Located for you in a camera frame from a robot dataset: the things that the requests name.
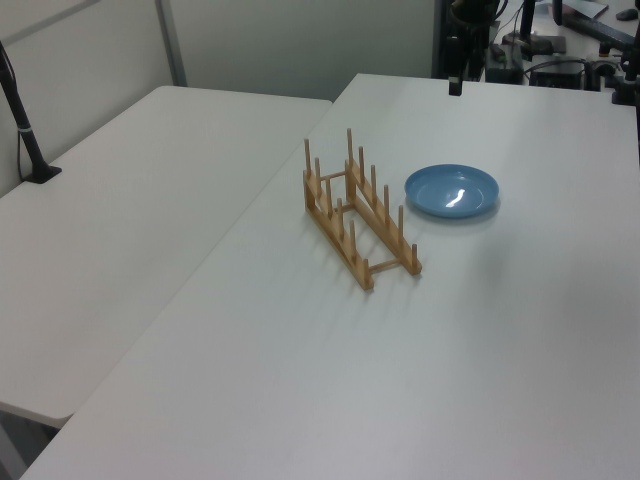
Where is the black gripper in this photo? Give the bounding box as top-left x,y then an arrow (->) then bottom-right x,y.
446,0 -> 501,97

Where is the blue plastic plate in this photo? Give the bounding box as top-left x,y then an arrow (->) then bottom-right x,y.
403,163 -> 501,220

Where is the wooden plate rack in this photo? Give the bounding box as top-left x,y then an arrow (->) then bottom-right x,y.
302,127 -> 424,293

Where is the white side table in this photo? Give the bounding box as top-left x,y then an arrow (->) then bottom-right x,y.
0,85 -> 335,429

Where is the black electronics box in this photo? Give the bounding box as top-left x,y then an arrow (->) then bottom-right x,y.
528,58 -> 587,92

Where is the black camera stand pole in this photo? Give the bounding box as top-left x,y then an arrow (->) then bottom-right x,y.
0,41 -> 64,185

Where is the black monitor stand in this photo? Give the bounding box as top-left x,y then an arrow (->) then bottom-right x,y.
501,0 -> 569,57

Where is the grey partition frame post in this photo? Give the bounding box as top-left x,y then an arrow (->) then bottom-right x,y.
158,0 -> 189,87

